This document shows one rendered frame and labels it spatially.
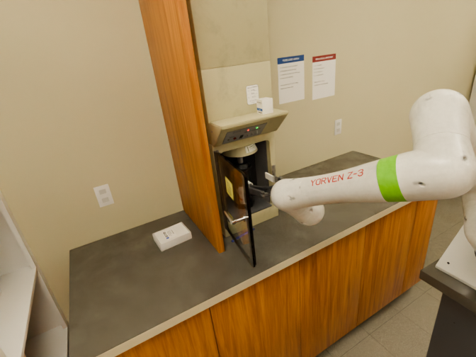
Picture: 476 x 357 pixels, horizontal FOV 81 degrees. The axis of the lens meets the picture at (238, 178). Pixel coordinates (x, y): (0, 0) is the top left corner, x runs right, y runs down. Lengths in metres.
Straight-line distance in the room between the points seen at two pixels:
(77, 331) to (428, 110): 1.26
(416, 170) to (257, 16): 0.85
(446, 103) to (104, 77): 1.30
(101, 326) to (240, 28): 1.20
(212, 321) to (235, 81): 0.98
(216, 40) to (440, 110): 0.77
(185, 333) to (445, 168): 1.01
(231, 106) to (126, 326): 0.91
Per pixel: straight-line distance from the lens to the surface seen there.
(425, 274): 1.30
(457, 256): 1.33
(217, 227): 1.24
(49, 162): 1.55
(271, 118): 1.19
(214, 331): 1.32
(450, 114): 0.80
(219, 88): 1.18
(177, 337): 1.24
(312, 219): 1.00
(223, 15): 1.20
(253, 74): 1.25
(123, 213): 1.66
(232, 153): 1.31
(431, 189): 0.73
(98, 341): 1.17
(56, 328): 1.99
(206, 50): 1.16
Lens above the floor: 1.76
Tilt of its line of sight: 24 degrees down
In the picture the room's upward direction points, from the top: 7 degrees counter-clockwise
